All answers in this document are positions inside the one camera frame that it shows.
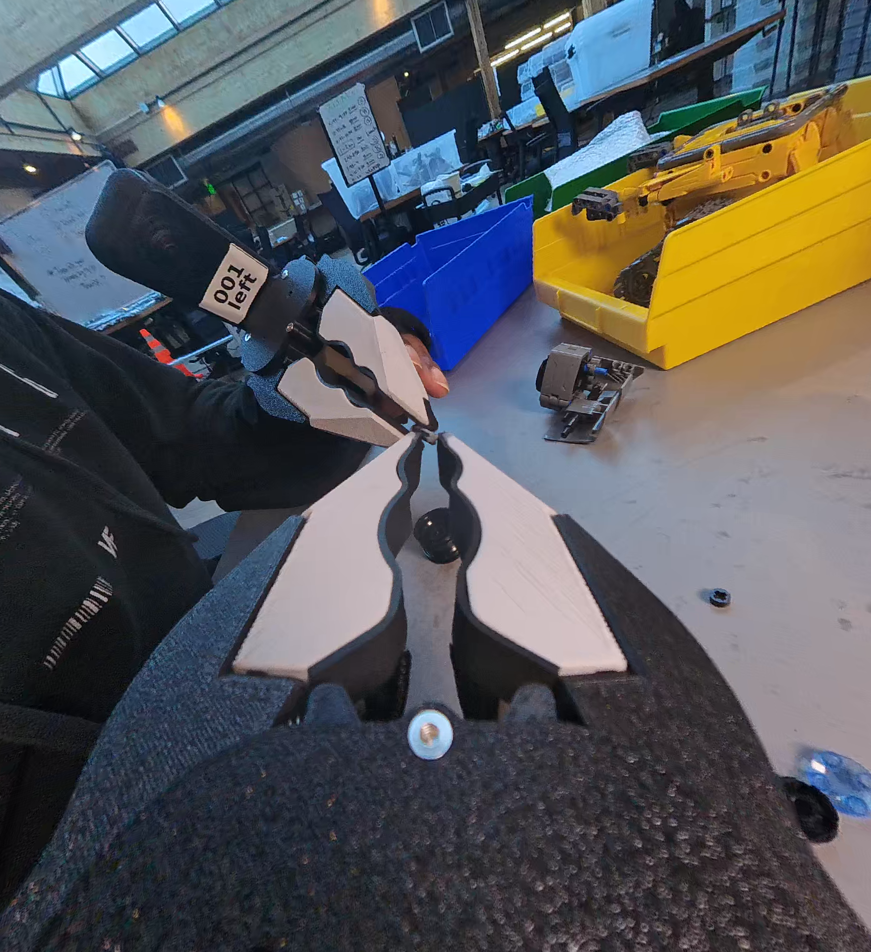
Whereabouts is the black office chair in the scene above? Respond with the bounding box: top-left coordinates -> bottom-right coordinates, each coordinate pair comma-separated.
532,67 -> 581,161

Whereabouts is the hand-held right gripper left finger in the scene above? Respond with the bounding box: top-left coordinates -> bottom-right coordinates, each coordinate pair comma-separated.
231,433 -> 417,721

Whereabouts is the black round toy plate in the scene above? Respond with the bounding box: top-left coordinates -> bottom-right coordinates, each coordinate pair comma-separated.
781,775 -> 840,843

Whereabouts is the yellow bin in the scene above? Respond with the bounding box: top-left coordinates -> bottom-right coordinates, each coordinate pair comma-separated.
532,67 -> 871,370

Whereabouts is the grey desk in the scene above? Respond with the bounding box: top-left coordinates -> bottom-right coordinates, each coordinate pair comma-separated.
175,271 -> 871,952

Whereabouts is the skylight window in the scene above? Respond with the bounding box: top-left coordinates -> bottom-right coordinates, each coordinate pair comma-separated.
34,0 -> 235,99

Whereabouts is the white storage box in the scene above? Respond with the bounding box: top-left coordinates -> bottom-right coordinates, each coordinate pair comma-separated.
565,0 -> 655,101

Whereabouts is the yellow toy bulldozer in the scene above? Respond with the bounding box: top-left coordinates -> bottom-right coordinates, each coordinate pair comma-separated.
573,83 -> 853,306

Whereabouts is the grey toy cab assembly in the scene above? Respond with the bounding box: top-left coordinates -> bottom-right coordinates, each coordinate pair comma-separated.
535,344 -> 646,445

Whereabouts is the orange traffic cone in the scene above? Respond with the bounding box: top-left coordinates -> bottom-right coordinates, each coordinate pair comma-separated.
138,327 -> 206,380

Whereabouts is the wooden pillar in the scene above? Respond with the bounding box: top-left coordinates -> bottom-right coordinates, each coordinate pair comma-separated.
465,0 -> 503,120

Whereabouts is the blue-grey chair seat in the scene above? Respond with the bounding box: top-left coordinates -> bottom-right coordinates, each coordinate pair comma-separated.
182,512 -> 239,566

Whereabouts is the person's left hand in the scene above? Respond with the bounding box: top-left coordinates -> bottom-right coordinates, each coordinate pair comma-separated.
402,331 -> 453,400

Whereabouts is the clear plastic cover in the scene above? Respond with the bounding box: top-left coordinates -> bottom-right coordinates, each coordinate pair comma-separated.
321,130 -> 496,217

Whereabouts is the white foam sheet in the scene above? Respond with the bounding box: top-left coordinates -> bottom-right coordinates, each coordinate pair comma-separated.
543,112 -> 655,190

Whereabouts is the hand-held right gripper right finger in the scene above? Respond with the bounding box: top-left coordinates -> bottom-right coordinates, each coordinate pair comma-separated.
439,433 -> 630,721

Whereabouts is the person's black hoodie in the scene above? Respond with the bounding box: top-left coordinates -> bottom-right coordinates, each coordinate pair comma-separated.
0,271 -> 258,952

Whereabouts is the green bin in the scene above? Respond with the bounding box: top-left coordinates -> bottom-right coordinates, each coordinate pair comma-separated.
504,85 -> 767,217

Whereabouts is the black toy wheel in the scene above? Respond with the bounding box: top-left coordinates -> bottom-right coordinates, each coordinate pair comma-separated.
414,508 -> 462,564

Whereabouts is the metal wire rack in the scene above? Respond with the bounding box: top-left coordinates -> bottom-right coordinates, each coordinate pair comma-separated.
770,0 -> 871,98

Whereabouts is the wooden table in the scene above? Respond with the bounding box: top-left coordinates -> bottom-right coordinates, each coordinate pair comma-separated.
577,11 -> 786,113

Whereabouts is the white whiteboard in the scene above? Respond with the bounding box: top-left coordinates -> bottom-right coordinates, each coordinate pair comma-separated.
0,160 -> 172,328

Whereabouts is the clear blue round plate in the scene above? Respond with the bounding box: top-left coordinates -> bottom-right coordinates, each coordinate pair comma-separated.
796,750 -> 871,819

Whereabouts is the blue bin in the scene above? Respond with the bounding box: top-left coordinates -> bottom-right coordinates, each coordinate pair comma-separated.
361,197 -> 536,371

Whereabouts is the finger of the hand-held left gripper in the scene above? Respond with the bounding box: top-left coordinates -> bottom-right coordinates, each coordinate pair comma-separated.
278,357 -> 410,449
318,287 -> 436,431

